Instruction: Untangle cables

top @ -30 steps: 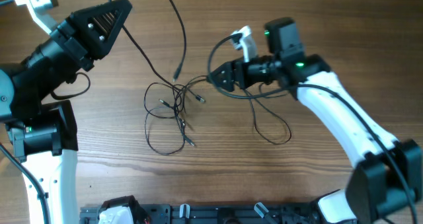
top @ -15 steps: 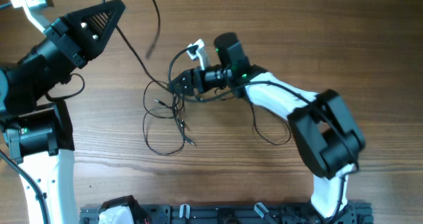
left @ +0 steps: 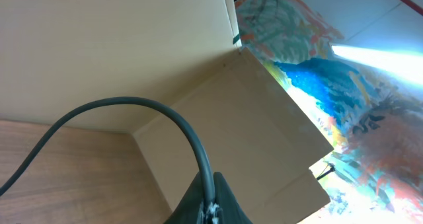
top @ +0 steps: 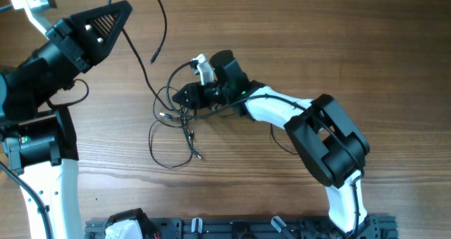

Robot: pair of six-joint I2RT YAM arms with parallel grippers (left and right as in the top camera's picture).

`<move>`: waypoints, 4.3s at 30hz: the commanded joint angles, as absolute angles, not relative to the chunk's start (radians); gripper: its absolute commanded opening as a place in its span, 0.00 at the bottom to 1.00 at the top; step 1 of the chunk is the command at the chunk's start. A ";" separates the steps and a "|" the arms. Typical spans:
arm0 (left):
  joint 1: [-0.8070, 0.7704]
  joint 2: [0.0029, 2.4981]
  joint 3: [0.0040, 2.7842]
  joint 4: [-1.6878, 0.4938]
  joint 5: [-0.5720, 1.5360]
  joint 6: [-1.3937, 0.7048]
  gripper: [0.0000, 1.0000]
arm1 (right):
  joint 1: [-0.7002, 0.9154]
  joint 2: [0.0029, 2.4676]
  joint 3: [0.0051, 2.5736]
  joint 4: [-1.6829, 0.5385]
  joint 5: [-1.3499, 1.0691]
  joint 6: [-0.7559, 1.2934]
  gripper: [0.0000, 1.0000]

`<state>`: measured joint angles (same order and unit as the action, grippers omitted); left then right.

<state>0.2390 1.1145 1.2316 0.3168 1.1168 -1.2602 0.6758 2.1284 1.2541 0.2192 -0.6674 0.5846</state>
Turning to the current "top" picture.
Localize thick black USB cable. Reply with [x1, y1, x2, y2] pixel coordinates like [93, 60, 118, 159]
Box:
[107, 0, 177, 113]

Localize black cable white plug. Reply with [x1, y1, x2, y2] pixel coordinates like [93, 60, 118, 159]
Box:
[148, 87, 204, 168]

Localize thin black cable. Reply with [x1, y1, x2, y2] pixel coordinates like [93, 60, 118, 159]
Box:
[147, 85, 204, 169]

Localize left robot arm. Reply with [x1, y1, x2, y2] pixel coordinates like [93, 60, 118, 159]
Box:
[1, 0, 132, 238]

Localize right camera cable black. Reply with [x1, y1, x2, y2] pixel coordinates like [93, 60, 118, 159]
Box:
[165, 61, 366, 236]

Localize camera cable black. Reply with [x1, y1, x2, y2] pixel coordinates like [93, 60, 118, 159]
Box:
[165, 61, 366, 236]
[0, 2, 54, 239]

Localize left camera cable black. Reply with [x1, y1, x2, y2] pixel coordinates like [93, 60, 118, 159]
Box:
[0, 2, 54, 239]

